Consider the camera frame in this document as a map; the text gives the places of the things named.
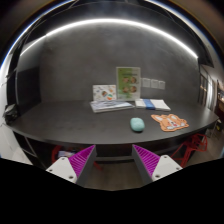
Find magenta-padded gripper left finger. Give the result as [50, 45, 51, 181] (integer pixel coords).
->
[45, 144, 98, 188]

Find green menu sign stand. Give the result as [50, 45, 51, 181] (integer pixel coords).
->
[115, 66, 142, 102]

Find orange corgi-shaped mouse pad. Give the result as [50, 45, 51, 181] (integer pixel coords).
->
[150, 113, 190, 132]

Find white colourful picture card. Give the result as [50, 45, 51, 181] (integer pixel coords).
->
[92, 84, 118, 103]

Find grey magazine stack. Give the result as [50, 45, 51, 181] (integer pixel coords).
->
[89, 99, 135, 114]

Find white ceiling light strip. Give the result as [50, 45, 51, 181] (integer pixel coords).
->
[19, 17, 200, 60]

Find dark-framed glass door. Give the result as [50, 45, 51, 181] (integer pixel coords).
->
[198, 64, 215, 112]

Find white and blue book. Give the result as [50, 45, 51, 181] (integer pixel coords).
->
[134, 98, 172, 112]

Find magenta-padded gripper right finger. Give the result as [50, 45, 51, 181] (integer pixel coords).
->
[132, 143, 184, 186]

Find mint green computer mouse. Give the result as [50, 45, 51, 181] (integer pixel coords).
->
[129, 117, 146, 133]

